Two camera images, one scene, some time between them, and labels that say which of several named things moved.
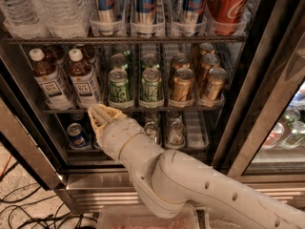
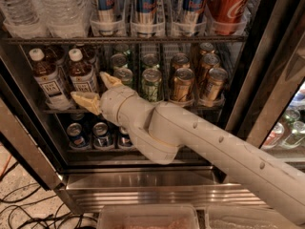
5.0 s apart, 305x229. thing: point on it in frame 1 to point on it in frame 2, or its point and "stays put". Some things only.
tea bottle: [49, 81] stays put
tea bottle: [83, 79] stays put
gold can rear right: [207, 48] stays put
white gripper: [118, 134] to [111, 101]
